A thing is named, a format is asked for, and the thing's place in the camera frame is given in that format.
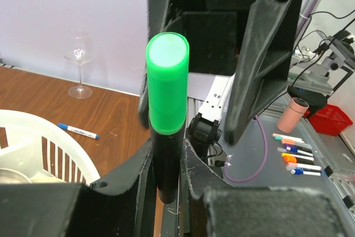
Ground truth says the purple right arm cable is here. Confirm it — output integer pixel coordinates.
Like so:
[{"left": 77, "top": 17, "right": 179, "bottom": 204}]
[{"left": 223, "top": 114, "right": 268, "bottom": 184}]

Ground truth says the white plastic dish basket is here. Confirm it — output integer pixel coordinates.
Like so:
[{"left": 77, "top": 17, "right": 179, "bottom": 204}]
[{"left": 1, "top": 109, "right": 100, "bottom": 185}]

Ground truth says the clear wine glass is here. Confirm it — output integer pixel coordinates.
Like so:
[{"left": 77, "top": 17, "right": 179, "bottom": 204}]
[{"left": 64, "top": 30, "right": 95, "bottom": 99}]

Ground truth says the orange capped marker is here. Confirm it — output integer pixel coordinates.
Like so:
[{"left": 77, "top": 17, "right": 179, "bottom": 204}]
[{"left": 281, "top": 139, "right": 312, "bottom": 149}]

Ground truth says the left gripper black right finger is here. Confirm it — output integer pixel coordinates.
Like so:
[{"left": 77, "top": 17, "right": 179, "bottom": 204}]
[{"left": 181, "top": 139, "right": 354, "bottom": 236}]

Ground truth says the green highlighter cap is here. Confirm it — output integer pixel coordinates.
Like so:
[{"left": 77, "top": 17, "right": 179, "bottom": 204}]
[{"left": 146, "top": 32, "right": 190, "bottom": 135}]

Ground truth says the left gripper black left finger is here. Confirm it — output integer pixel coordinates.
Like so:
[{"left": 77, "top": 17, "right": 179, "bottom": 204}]
[{"left": 1, "top": 140, "right": 154, "bottom": 236}]

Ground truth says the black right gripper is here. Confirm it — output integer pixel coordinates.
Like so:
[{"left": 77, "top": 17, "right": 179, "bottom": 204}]
[{"left": 138, "top": 0, "right": 302, "bottom": 145}]

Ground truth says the pink capped marker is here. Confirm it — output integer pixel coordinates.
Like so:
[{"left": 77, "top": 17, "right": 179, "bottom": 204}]
[{"left": 286, "top": 163, "right": 322, "bottom": 171}]

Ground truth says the orange black marker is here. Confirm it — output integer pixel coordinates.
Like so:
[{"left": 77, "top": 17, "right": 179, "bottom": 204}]
[{"left": 283, "top": 155, "right": 314, "bottom": 165}]

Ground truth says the teal capped marker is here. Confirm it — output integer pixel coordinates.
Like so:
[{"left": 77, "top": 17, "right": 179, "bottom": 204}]
[{"left": 272, "top": 133, "right": 304, "bottom": 143}]

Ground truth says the yellow capped marker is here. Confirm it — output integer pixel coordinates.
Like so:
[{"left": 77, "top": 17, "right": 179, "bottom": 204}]
[{"left": 281, "top": 153, "right": 315, "bottom": 161}]

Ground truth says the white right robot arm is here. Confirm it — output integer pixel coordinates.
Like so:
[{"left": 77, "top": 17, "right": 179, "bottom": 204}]
[{"left": 148, "top": 0, "right": 302, "bottom": 158}]

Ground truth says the aluminium frame rail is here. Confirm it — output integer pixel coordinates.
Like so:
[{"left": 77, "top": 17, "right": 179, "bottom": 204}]
[{"left": 188, "top": 0, "right": 355, "bottom": 210}]

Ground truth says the pink cylindrical tumbler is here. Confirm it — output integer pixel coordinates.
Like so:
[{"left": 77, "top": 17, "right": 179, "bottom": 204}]
[{"left": 276, "top": 97, "right": 309, "bottom": 133}]

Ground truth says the white blue marker pen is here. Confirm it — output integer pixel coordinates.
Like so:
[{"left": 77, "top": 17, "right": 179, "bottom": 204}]
[{"left": 58, "top": 123, "right": 99, "bottom": 140}]

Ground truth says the purple capped marker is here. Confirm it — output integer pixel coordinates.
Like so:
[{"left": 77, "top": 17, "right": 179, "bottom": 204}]
[{"left": 277, "top": 147, "right": 313, "bottom": 157}]

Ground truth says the black green highlighter pen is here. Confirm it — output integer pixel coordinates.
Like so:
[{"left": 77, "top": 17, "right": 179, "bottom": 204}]
[{"left": 146, "top": 32, "right": 190, "bottom": 204}]

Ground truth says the microscope on stand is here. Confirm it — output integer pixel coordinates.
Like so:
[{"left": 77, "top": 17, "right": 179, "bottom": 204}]
[{"left": 288, "top": 30, "right": 354, "bottom": 98}]

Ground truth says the red plastic crate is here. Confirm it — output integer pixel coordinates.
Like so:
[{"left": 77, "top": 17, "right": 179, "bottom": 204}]
[{"left": 308, "top": 104, "right": 353, "bottom": 136}]

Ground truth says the dark blue capped marker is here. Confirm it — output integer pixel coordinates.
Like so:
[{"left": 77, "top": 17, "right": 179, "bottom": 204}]
[{"left": 290, "top": 169, "right": 321, "bottom": 177}]

